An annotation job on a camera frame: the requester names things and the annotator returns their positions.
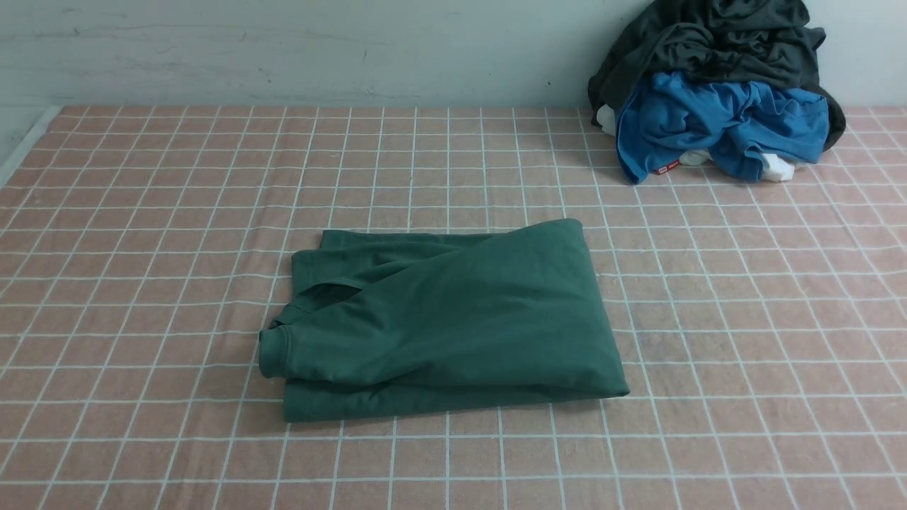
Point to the pink checkered tablecloth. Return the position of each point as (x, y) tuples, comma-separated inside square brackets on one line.
[(762, 328)]

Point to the green long-sleeve top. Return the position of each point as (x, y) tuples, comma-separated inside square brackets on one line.
[(391, 324)]

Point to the dark grey garment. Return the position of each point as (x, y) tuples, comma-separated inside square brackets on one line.
[(717, 42)]

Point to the blue shirt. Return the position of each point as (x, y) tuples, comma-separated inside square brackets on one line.
[(668, 115)]

